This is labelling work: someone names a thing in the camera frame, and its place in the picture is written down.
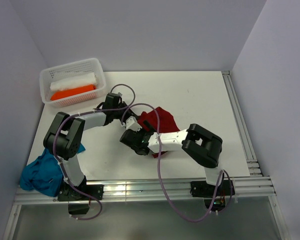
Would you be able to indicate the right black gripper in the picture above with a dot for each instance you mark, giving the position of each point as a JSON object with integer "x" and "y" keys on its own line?
{"x": 142, "y": 130}

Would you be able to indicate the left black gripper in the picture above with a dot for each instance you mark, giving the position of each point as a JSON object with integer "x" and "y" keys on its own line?
{"x": 129, "y": 113}

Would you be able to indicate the dark red t shirt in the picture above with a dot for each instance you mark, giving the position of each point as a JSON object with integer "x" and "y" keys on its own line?
{"x": 162, "y": 122}

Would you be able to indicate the white plastic basket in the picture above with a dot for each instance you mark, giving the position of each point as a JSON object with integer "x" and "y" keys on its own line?
{"x": 49, "y": 75}

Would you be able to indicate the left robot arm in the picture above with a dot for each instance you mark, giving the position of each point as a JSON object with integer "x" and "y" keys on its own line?
{"x": 63, "y": 140}

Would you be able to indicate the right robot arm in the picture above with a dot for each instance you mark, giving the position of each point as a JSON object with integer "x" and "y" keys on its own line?
{"x": 203, "y": 146}

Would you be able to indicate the rolled white t shirt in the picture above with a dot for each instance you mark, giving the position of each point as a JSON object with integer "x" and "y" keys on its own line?
{"x": 74, "y": 82}

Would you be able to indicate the rolled orange t shirt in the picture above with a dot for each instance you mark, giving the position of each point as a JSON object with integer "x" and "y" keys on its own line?
{"x": 72, "y": 92}

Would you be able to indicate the teal blue t shirt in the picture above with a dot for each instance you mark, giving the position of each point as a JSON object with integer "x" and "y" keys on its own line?
{"x": 46, "y": 174}

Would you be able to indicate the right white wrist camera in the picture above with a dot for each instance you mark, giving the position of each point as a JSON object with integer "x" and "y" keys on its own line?
{"x": 132, "y": 124}

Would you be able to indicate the front aluminium rail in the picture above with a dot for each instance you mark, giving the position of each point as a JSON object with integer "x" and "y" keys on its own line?
{"x": 150, "y": 190}

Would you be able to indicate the aluminium rail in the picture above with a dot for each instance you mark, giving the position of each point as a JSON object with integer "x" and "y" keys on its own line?
{"x": 250, "y": 155}
{"x": 150, "y": 190}

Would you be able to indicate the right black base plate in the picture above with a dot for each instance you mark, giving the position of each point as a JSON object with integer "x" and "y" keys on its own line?
{"x": 201, "y": 189}

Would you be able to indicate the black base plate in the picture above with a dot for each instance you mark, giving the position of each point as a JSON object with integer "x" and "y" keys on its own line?
{"x": 84, "y": 193}
{"x": 201, "y": 189}

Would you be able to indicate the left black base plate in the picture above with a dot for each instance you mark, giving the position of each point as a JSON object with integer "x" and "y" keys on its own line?
{"x": 84, "y": 193}

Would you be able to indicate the right side aluminium rail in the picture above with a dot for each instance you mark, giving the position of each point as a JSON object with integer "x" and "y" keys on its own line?
{"x": 250, "y": 155}

